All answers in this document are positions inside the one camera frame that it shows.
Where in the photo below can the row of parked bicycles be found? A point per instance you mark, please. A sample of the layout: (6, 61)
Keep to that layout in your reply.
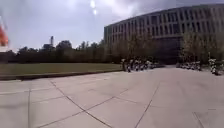
(136, 65)
(200, 65)

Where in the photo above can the grey paved plaza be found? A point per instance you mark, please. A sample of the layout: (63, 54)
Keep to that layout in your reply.
(126, 96)

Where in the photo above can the row of dark trees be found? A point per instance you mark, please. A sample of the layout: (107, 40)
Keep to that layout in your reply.
(60, 53)

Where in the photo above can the row of young trees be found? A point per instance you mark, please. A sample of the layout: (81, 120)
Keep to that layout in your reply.
(166, 50)

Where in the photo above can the grass lawn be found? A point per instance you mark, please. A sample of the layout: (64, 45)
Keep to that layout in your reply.
(50, 68)

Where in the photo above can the low dark kerb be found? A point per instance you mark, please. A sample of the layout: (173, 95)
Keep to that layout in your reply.
(50, 75)

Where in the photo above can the large pale multi-storey building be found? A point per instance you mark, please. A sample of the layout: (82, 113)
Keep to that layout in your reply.
(173, 30)

